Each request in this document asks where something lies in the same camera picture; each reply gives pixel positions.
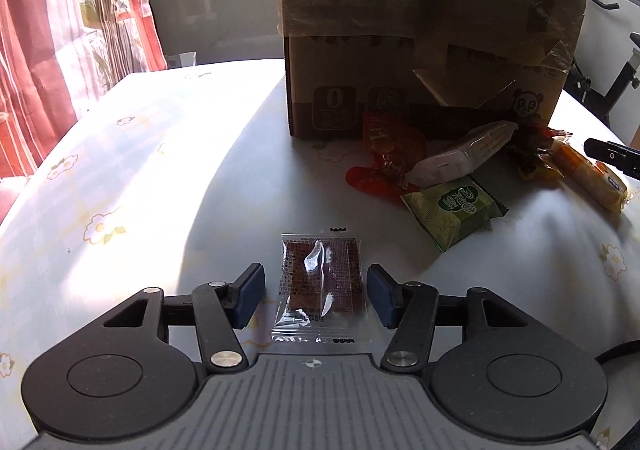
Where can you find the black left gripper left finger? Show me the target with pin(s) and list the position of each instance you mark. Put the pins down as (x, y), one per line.
(216, 310)

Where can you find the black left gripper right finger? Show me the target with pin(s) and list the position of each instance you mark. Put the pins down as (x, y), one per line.
(412, 310)

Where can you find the clear brown snack packet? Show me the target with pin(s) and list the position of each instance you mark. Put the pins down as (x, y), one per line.
(321, 298)

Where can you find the small red snack packet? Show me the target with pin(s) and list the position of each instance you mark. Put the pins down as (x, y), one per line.
(394, 148)

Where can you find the orange wrapped snack bar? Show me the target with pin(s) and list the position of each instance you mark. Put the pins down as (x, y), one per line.
(599, 181)

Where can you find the black exercise bike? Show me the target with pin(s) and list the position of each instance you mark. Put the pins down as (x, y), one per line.
(602, 50)

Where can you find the small green snack packet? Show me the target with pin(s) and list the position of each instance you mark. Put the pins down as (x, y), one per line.
(451, 211)

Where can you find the white wrapped snack pack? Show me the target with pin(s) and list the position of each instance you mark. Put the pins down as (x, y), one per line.
(463, 158)

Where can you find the brown cardboard box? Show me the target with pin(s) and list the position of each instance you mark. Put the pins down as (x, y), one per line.
(345, 58)

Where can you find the red floral curtain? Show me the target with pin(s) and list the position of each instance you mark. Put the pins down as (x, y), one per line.
(58, 58)

